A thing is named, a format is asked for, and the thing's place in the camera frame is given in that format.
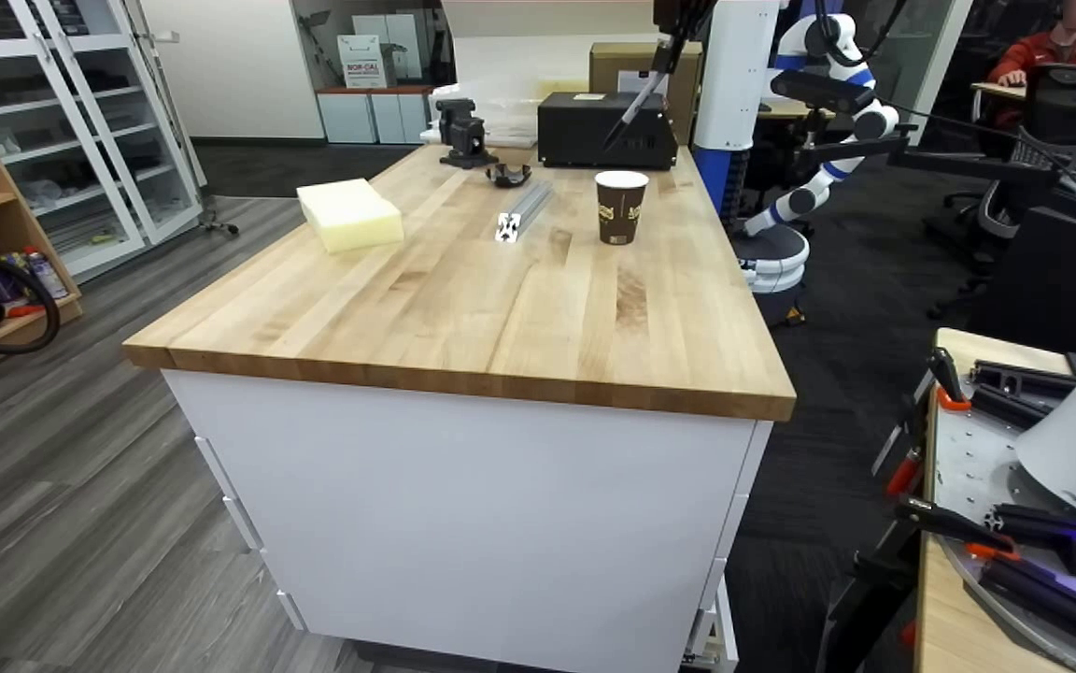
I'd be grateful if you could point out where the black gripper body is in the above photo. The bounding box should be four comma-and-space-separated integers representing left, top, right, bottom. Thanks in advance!
649, 0, 721, 35

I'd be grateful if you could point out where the person in red shirt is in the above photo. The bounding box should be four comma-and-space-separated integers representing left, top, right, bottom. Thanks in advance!
983, 0, 1076, 90

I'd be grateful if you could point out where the brown cardboard box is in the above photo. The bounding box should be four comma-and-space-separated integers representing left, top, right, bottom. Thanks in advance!
588, 38, 705, 98

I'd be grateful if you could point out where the small light wooden table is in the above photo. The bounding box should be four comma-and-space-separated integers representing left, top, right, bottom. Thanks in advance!
913, 326, 1076, 673

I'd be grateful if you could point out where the aluminium extrusion bar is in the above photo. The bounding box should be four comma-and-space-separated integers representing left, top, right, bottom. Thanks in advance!
489, 177, 562, 246

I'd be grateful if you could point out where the black bench vise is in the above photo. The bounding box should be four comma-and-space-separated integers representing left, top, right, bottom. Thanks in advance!
429, 94, 500, 174

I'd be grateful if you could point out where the orange black bar clamp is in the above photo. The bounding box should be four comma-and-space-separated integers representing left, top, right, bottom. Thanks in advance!
882, 444, 929, 506
895, 495, 1018, 570
926, 344, 981, 418

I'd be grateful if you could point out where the silver perforated mounting plate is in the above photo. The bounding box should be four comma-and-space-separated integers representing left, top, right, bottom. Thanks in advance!
926, 394, 1076, 667

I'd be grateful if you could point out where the low white drawer unit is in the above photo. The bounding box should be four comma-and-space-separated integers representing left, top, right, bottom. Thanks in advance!
310, 83, 436, 150

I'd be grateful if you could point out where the pale yellow foam block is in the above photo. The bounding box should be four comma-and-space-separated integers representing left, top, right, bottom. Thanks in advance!
293, 177, 409, 257

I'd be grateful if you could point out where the black office chair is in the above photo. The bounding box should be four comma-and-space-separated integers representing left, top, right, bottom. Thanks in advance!
926, 161, 1076, 363
1005, 60, 1076, 211

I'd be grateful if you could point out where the small black ring part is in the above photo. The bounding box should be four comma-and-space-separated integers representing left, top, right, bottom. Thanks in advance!
484, 156, 535, 196

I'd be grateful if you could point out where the white bottle with red cap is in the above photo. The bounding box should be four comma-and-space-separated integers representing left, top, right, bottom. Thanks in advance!
28, 246, 75, 312

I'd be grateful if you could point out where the black equipment box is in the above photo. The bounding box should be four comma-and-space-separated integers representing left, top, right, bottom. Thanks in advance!
535, 88, 680, 177

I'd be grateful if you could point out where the brown paper coffee cup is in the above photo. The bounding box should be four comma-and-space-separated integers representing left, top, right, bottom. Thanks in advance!
591, 170, 654, 250

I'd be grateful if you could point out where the white glass display cabinet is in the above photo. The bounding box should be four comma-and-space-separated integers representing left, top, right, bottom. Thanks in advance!
29, 0, 210, 250
0, 0, 151, 285

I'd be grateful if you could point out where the white backdrop board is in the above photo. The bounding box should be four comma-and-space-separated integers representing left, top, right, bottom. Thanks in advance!
434, 0, 680, 150

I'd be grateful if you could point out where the white framed sign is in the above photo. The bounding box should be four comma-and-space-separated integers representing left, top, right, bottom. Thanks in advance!
332, 30, 393, 94

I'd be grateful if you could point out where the white door panel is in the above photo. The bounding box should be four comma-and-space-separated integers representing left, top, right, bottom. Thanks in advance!
135, 0, 330, 145

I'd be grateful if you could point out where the black mounting bracket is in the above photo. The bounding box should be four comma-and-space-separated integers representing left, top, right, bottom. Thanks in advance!
976, 557, 1076, 667
983, 503, 1076, 585
968, 356, 1076, 398
968, 387, 1049, 429

